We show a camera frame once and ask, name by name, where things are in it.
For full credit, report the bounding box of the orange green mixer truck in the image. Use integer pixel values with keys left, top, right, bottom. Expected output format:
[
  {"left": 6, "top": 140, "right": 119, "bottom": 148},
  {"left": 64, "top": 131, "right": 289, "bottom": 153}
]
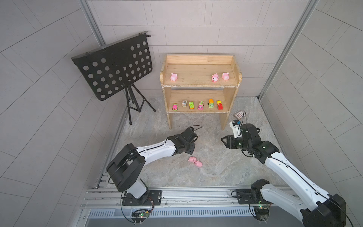
[{"left": 208, "top": 99, "right": 214, "bottom": 108}]

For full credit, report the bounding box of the left controller board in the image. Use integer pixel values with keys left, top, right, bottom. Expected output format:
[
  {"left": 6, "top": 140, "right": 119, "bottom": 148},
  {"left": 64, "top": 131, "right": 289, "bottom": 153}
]
[{"left": 131, "top": 209, "right": 152, "bottom": 219}]

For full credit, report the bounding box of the small card box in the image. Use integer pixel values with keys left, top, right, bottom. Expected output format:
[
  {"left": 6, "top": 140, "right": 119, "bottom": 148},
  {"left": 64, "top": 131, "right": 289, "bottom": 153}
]
[{"left": 234, "top": 111, "right": 246, "bottom": 120}]

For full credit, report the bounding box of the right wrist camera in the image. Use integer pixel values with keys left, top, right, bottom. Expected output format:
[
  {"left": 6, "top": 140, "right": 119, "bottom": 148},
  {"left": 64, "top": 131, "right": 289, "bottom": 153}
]
[{"left": 229, "top": 119, "right": 242, "bottom": 138}]

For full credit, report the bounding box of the pink toy pig top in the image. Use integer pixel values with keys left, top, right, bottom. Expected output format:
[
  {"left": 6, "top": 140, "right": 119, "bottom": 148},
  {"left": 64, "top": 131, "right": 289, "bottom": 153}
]
[{"left": 170, "top": 73, "right": 178, "bottom": 82}]

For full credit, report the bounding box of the black perforated music stand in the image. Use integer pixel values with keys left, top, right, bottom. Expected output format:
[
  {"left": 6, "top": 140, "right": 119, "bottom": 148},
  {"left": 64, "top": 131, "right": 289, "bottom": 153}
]
[{"left": 72, "top": 31, "right": 153, "bottom": 112}]

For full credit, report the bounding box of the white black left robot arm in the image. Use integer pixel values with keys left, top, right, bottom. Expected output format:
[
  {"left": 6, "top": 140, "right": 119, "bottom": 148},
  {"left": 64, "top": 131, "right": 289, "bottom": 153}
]
[{"left": 106, "top": 126, "right": 198, "bottom": 204}]

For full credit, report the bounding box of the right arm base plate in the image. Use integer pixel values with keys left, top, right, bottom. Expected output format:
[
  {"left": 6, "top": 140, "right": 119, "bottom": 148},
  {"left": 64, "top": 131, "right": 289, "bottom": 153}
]
[{"left": 231, "top": 189, "right": 271, "bottom": 205}]

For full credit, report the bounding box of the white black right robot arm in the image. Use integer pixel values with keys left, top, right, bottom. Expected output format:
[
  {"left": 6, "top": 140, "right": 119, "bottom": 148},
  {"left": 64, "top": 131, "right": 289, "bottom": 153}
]
[{"left": 221, "top": 120, "right": 348, "bottom": 227}]

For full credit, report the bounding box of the pink green block toy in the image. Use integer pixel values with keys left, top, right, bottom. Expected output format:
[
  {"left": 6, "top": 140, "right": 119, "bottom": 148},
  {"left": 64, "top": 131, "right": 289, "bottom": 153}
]
[{"left": 198, "top": 101, "right": 204, "bottom": 111}]

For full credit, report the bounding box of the wooden two-tier shelf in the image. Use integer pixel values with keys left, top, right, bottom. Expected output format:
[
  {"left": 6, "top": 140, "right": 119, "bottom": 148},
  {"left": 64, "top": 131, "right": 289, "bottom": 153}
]
[{"left": 160, "top": 54, "right": 243, "bottom": 129}]

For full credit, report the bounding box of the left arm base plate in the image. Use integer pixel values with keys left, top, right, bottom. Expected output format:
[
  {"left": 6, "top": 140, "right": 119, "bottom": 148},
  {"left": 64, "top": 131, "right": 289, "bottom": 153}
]
[{"left": 121, "top": 190, "right": 163, "bottom": 206}]

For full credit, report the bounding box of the red yellow toy truck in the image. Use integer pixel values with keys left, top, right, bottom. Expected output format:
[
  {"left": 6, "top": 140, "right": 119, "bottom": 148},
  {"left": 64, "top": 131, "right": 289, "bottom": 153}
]
[{"left": 217, "top": 100, "right": 223, "bottom": 110}]

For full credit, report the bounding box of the pink toy pig bottom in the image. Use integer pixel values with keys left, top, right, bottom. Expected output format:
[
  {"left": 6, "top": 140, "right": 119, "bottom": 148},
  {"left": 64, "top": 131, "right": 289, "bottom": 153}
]
[{"left": 194, "top": 161, "right": 203, "bottom": 167}]

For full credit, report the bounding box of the controller board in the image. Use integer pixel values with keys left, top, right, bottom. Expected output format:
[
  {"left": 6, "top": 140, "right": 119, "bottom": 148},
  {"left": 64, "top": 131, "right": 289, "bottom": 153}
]
[
  {"left": 131, "top": 209, "right": 152, "bottom": 219},
  {"left": 253, "top": 206, "right": 270, "bottom": 222}
]

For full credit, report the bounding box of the pink toy pig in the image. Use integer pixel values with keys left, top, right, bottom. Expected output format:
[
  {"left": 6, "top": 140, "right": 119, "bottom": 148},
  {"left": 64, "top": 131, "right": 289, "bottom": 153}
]
[
  {"left": 222, "top": 72, "right": 229, "bottom": 81},
  {"left": 188, "top": 157, "right": 197, "bottom": 163},
  {"left": 211, "top": 73, "right": 219, "bottom": 83},
  {"left": 170, "top": 73, "right": 178, "bottom": 82},
  {"left": 194, "top": 161, "right": 203, "bottom": 167}
]

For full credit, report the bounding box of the aluminium mounting rail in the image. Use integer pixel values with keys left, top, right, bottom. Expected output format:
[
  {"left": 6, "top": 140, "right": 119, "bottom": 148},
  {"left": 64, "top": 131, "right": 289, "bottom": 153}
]
[{"left": 80, "top": 185, "right": 317, "bottom": 211}]

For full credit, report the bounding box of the right controller board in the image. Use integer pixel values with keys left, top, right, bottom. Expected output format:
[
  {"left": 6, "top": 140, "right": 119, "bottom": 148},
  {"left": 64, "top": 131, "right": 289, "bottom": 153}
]
[{"left": 253, "top": 206, "right": 270, "bottom": 222}]

